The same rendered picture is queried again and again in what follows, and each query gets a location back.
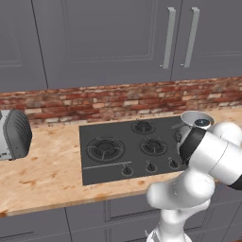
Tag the grey upper cupboard door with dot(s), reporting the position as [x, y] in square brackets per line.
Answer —
[19, 41]
[107, 38]
[217, 38]

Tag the grey lower cupboard door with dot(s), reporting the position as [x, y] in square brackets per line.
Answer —
[31, 227]
[227, 214]
[86, 222]

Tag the black stove knob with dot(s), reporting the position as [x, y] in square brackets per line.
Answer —
[151, 167]
[173, 163]
[127, 171]

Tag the grey saucepan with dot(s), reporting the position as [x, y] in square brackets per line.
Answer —
[189, 119]

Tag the grey drawer front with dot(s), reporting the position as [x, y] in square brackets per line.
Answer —
[129, 206]

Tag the grey cupboard door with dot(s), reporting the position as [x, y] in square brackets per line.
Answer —
[107, 38]
[217, 38]
[19, 41]
[86, 222]
[227, 214]
[31, 227]

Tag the black stove hob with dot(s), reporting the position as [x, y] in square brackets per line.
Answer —
[107, 170]

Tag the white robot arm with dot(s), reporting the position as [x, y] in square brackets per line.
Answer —
[189, 189]

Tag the silver toaster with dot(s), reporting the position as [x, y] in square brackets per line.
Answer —
[14, 135]

